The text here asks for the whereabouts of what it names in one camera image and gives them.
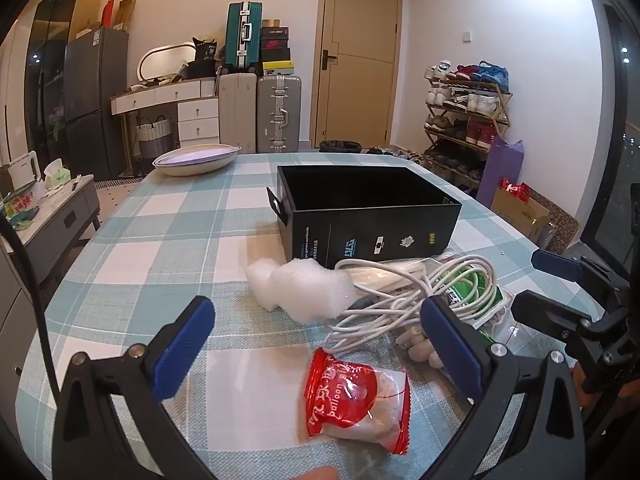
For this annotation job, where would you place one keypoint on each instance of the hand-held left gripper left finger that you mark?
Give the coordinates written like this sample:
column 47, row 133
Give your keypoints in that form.
column 182, row 347

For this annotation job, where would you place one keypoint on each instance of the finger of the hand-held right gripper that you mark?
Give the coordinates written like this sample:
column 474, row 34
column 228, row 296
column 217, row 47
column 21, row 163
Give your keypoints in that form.
column 555, row 265
column 545, row 315

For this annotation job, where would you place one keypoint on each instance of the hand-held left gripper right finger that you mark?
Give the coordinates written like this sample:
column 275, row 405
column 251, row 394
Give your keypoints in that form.
column 450, row 347

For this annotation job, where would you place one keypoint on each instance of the logo printed shoelace bag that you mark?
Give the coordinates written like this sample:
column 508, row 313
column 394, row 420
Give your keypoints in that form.
column 417, row 347

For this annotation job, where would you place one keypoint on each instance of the small green medicine packet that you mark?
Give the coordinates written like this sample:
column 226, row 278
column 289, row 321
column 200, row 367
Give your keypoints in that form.
column 472, row 292

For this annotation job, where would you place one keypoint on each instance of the red balloon packet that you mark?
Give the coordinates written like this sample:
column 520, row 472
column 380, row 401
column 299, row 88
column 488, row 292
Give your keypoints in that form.
column 350, row 400

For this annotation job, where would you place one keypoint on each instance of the white foam piece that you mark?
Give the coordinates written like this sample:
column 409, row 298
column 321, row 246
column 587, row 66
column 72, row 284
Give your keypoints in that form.
column 300, row 285

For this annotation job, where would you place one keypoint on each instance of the black cardboard box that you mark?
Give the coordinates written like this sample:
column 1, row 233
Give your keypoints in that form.
column 370, row 240

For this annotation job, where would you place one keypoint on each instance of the person's left hand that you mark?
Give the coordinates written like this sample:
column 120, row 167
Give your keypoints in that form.
column 316, row 473

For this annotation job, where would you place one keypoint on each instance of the brown patterned board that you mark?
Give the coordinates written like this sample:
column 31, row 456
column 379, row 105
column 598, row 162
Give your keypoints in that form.
column 562, row 230

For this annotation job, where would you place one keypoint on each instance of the brown cardboard box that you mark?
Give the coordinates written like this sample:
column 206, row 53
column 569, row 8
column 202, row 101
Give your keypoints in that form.
column 520, row 217

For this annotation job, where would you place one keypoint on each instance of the purple paper bag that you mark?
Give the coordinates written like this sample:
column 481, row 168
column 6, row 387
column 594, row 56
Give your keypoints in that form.
column 500, row 170

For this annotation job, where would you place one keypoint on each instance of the wooden shoe rack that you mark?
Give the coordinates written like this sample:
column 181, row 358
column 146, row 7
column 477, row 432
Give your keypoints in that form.
column 502, row 115

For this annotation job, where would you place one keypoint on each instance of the grey low cabinet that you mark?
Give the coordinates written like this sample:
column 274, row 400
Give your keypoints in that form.
column 60, row 225

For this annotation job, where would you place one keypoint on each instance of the rows of sneakers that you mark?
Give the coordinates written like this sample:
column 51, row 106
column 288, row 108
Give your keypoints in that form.
column 475, row 102

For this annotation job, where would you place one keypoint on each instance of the white oval bowl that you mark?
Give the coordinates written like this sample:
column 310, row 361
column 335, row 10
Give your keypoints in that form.
column 195, row 160

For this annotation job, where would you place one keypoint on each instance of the scattered shoes and slippers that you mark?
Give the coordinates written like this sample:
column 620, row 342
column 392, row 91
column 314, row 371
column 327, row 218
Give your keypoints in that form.
column 395, row 152

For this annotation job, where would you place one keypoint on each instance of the wicker basket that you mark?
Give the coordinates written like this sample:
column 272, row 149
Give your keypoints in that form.
column 152, row 140

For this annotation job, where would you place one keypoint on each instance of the colourful snack bag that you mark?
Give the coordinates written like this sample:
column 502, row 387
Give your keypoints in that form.
column 22, row 207

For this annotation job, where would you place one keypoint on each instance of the green tissue box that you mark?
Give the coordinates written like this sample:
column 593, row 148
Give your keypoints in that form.
column 56, row 172

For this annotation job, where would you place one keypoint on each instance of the white dressing table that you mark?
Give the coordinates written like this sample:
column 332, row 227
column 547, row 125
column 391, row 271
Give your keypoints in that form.
column 197, row 110

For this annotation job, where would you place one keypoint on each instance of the beige suitcase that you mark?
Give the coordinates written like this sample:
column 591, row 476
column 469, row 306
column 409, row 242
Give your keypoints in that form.
column 237, row 115

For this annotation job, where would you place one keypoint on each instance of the white small appliance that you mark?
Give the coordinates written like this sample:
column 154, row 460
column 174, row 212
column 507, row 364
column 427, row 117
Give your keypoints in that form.
column 20, row 170

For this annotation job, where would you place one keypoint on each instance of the silver suitcase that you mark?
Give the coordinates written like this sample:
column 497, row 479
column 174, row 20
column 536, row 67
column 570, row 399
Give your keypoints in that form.
column 279, row 112

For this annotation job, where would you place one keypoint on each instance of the grey refrigerator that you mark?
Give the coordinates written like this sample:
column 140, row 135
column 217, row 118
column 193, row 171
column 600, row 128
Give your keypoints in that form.
column 92, row 85

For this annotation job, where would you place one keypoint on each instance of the beige wooden door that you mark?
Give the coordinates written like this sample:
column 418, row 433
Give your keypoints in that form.
column 360, row 60

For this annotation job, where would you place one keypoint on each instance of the black cat print bag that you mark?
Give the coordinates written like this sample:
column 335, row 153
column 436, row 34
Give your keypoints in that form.
column 202, row 57

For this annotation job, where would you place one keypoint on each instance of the oval white mirror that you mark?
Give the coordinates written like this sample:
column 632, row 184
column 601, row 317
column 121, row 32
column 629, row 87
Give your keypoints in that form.
column 165, row 55

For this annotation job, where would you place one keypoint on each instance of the yellow black shoe box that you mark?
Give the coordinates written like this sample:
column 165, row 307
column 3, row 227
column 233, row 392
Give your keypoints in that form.
column 278, row 69

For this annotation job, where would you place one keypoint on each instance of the plain black shoe box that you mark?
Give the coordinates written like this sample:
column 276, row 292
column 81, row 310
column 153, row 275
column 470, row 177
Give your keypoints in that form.
column 276, row 56

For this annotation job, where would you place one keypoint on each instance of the teal suitcase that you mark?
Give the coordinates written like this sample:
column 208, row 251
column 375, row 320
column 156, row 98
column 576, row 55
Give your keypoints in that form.
column 242, row 35

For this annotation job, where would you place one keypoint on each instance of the dark glass cabinet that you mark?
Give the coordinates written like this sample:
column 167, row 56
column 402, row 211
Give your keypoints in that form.
column 45, row 60

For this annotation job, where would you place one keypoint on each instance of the black red logo shoe box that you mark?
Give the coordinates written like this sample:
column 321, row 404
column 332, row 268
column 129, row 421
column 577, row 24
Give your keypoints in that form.
column 275, row 40

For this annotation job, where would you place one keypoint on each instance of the brown shoe box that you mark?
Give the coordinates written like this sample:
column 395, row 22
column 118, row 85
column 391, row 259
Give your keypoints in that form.
column 271, row 23

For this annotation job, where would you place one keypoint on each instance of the brown flat carton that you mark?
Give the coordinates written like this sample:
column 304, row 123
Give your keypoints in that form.
column 125, row 14

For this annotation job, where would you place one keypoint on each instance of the red flat box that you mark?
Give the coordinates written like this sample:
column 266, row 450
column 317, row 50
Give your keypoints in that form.
column 108, row 12

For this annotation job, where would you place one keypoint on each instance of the dark glass door frame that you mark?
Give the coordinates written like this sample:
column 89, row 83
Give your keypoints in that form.
column 615, row 135

